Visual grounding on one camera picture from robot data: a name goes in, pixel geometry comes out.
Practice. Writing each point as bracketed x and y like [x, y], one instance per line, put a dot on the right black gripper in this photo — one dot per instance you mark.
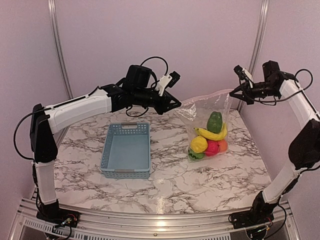
[244, 96]

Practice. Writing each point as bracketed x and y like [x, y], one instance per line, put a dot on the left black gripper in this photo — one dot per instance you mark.
[165, 105]

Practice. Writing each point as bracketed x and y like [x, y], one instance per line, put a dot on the dark green toy pepper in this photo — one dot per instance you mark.
[215, 122]

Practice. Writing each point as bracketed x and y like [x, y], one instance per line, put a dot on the clear zip top bag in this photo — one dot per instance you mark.
[206, 119]

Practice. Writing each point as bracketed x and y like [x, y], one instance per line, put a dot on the yellow toy bananas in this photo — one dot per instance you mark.
[210, 135]

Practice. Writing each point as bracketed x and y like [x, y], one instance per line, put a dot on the yellow toy pear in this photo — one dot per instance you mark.
[198, 144]

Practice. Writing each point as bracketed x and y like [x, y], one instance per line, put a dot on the orange toy orange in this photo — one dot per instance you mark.
[223, 145]

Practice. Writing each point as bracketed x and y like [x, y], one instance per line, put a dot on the green toy apple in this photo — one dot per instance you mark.
[194, 156]

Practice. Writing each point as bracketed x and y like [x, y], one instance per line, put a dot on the red toy apple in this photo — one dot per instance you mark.
[213, 148]

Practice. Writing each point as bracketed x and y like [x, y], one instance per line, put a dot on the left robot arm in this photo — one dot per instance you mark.
[47, 121]

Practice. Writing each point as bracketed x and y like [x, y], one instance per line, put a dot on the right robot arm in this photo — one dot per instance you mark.
[303, 150]

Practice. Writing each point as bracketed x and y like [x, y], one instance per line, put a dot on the light blue plastic basket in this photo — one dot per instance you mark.
[127, 151]

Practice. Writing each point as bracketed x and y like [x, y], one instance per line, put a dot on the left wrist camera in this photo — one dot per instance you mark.
[141, 77]

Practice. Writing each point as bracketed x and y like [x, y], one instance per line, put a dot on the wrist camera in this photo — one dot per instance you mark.
[141, 77]
[260, 72]

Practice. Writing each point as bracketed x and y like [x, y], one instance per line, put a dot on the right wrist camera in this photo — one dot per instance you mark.
[260, 72]

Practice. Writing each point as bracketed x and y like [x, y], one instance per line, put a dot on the right aluminium frame post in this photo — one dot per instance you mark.
[260, 33]

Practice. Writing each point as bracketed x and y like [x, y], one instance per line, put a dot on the aluminium frame post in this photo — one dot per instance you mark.
[260, 33]
[59, 49]

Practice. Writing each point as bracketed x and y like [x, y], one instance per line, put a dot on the left aluminium frame post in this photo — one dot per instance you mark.
[59, 49]

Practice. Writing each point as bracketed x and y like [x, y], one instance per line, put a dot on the front aluminium rail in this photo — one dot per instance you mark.
[107, 225]

